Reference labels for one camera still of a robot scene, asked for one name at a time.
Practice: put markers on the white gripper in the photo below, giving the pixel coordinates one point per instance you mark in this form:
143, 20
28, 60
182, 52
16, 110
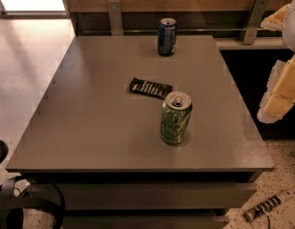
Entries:
293, 29

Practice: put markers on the blue pepsi can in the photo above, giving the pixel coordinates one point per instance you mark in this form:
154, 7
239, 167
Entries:
167, 36

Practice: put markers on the green soda can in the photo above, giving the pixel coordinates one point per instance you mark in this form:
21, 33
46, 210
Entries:
176, 111

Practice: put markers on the black snack bar wrapper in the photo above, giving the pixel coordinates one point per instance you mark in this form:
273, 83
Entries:
150, 88

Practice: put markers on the white power strip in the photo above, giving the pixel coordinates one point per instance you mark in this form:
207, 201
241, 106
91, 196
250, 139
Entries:
268, 205

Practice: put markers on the lower grey drawer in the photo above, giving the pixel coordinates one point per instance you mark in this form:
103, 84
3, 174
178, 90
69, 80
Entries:
147, 222

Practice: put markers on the grey drawer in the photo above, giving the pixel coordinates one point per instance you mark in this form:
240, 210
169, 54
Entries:
156, 196
147, 222

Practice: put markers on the upper grey drawer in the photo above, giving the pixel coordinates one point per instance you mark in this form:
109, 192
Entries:
156, 196

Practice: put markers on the black office chair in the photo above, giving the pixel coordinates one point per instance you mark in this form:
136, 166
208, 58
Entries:
12, 206

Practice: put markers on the right metal bracket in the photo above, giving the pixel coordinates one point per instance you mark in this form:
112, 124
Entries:
254, 20

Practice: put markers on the metal bracket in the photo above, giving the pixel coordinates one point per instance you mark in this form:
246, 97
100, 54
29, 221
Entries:
115, 17
254, 20

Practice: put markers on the left metal bracket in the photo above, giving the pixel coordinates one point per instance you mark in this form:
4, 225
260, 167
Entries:
115, 17

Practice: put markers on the metal wall rail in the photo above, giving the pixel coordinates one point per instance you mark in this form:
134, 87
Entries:
178, 30

